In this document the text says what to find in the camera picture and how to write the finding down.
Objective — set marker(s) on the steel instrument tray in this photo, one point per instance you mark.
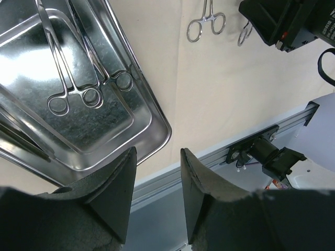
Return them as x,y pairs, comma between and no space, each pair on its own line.
58,119

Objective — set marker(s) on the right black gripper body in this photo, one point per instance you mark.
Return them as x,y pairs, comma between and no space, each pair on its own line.
290,25

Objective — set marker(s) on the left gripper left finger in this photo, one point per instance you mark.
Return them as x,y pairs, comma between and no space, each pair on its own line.
107,192

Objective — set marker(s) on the beige cloth surgical kit roll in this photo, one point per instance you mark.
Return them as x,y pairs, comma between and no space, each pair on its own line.
209,91

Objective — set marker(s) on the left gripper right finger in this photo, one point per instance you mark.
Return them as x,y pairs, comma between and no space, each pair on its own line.
208,199

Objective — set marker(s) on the small steel forceps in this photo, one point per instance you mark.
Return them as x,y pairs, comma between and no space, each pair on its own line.
96,34

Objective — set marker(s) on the steel scissors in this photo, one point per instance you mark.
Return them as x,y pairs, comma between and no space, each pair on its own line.
244,34

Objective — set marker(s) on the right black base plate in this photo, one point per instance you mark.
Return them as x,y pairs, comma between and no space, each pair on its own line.
244,145

